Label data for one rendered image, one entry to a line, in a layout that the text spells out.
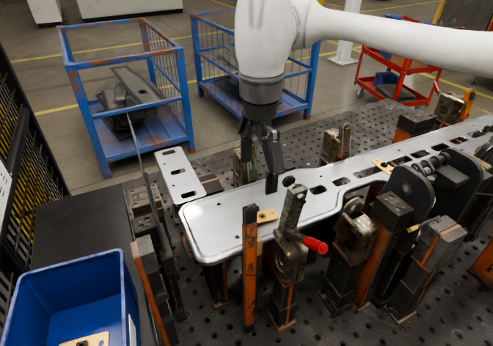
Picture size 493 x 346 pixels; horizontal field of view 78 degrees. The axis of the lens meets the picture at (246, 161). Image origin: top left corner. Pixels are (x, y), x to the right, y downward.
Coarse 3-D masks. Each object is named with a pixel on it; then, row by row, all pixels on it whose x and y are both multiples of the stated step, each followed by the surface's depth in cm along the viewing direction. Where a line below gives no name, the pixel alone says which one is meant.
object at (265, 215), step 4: (272, 208) 83; (260, 212) 82; (264, 212) 82; (268, 212) 82; (272, 212) 82; (276, 212) 82; (260, 216) 82; (264, 216) 81; (268, 216) 81; (272, 216) 81; (276, 216) 81; (260, 220) 80; (264, 220) 80; (268, 220) 80
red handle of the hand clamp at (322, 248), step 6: (288, 234) 68; (294, 234) 66; (300, 234) 65; (300, 240) 63; (306, 240) 61; (312, 240) 59; (318, 240) 58; (306, 246) 61; (312, 246) 59; (318, 246) 57; (324, 246) 57; (318, 252) 57; (324, 252) 57
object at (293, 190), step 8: (288, 176) 62; (288, 184) 62; (288, 192) 60; (296, 192) 59; (304, 192) 60; (288, 200) 61; (296, 200) 61; (304, 200) 59; (288, 208) 62; (296, 208) 63; (280, 216) 67; (288, 216) 64; (296, 216) 66; (280, 224) 68; (288, 224) 66; (296, 224) 68
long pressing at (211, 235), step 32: (448, 128) 120; (480, 128) 120; (352, 160) 103; (384, 160) 103; (416, 160) 103; (224, 192) 91; (256, 192) 90; (192, 224) 80; (224, 224) 80; (224, 256) 72
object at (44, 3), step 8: (32, 0) 625; (40, 0) 631; (48, 0) 636; (56, 0) 696; (32, 8) 632; (40, 8) 637; (48, 8) 643; (56, 8) 650; (40, 16) 644; (48, 16) 651; (56, 16) 657; (40, 24) 652; (48, 24) 659; (56, 24) 665
